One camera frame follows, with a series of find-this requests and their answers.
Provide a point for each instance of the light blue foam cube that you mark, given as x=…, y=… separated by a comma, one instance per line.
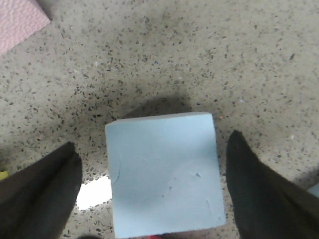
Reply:
x=165, y=175
x=314, y=190

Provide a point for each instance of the yellow foam cube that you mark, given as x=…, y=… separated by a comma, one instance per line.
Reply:
x=3, y=175

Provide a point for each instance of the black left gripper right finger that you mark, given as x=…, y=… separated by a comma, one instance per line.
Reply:
x=266, y=205

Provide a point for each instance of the light pink foam cube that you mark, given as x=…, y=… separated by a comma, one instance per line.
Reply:
x=19, y=19

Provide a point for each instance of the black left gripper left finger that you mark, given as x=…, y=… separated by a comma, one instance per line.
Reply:
x=36, y=202

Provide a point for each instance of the dark pink foam cube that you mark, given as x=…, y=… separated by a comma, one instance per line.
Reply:
x=165, y=236

